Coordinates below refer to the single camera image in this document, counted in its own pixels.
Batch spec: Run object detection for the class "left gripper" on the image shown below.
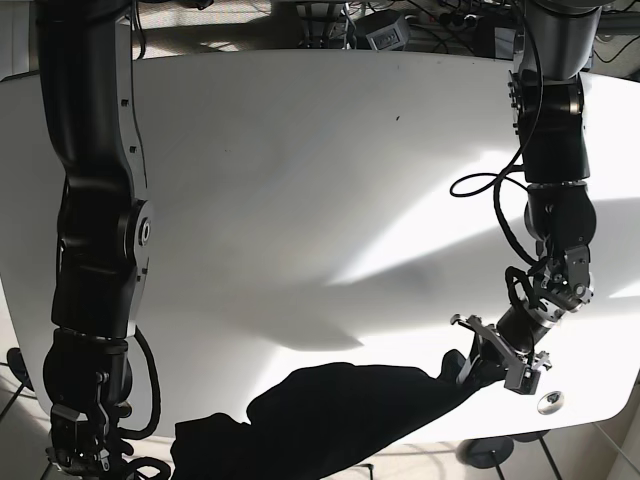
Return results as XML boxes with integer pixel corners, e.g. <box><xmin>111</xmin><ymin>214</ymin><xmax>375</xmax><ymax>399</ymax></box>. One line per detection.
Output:
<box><xmin>450</xmin><ymin>314</ymin><xmax>552</xmax><ymax>395</ymax></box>

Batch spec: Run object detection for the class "black graphic print T-shirt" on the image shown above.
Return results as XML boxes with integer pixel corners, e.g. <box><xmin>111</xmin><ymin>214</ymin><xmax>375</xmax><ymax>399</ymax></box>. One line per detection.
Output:
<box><xmin>171</xmin><ymin>350</ymin><xmax>505</xmax><ymax>480</ymax></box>

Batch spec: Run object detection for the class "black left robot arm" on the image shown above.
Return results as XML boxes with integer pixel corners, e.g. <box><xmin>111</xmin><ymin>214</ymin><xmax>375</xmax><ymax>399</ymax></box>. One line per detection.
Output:
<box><xmin>451</xmin><ymin>1</ymin><xmax>604</xmax><ymax>395</ymax></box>

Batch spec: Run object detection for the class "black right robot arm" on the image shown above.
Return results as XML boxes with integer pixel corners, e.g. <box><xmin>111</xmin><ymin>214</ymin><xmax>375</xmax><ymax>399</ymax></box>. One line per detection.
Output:
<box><xmin>36</xmin><ymin>1</ymin><xmax>150</xmax><ymax>479</ymax></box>

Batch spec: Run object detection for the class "right silver table grommet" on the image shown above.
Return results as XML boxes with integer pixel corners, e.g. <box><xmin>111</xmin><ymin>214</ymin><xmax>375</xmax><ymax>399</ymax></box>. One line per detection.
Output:
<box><xmin>536</xmin><ymin>390</ymin><xmax>565</xmax><ymax>416</ymax></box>

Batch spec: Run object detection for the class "black round stand base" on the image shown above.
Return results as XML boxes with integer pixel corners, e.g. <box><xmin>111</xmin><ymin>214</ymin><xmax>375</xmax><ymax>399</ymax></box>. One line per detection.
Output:
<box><xmin>461</xmin><ymin>437</ymin><xmax>514</xmax><ymax>469</ymax></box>

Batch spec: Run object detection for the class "grey multi-socket box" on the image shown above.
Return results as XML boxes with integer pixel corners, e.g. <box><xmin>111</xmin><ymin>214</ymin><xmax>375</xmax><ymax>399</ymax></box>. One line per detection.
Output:
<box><xmin>363</xmin><ymin>10</ymin><xmax>410</xmax><ymax>51</ymax></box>

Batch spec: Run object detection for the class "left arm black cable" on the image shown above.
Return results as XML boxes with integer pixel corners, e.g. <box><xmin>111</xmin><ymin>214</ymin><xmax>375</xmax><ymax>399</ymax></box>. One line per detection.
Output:
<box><xmin>448</xmin><ymin>0</ymin><xmax>546</xmax><ymax>271</ymax></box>

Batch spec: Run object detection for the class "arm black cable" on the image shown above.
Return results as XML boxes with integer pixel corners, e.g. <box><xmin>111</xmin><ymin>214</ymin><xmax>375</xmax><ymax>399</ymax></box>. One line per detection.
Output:
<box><xmin>114</xmin><ymin>329</ymin><xmax>174</xmax><ymax>480</ymax></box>
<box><xmin>448</xmin><ymin>0</ymin><xmax>546</xmax><ymax>271</ymax></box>

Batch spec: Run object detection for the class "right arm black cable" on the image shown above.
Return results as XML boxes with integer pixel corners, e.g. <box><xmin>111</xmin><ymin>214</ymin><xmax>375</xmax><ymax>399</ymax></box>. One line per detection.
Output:
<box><xmin>114</xmin><ymin>329</ymin><xmax>174</xmax><ymax>480</ymax></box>

